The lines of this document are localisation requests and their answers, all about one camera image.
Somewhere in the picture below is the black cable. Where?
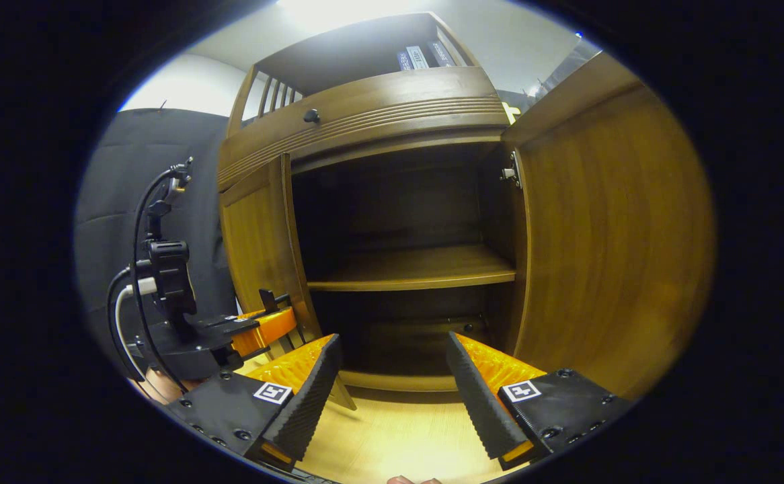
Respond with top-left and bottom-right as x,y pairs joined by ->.
130,158 -> 194,397

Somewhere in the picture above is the large ceiling light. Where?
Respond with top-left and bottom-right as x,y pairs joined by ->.
278,0 -> 460,28

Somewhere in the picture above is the black door handle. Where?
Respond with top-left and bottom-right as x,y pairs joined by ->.
258,288 -> 292,313

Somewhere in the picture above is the white cable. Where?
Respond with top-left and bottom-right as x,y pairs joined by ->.
115,277 -> 159,377

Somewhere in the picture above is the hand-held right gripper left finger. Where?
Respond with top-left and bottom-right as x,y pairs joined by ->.
163,334 -> 344,471

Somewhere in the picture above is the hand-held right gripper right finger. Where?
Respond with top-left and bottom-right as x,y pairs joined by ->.
446,331 -> 635,471

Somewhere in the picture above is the wooden shoe cabinet door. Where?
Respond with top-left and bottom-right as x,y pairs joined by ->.
219,153 -> 358,412
502,52 -> 717,401

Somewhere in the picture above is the metal door hinge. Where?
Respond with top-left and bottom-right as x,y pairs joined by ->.
500,151 -> 524,190

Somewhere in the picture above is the wooden double-door shoe cabinet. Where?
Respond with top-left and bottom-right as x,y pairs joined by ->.
217,12 -> 527,394

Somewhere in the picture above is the wooden drawer with black knob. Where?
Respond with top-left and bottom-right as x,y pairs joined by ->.
217,66 -> 510,192

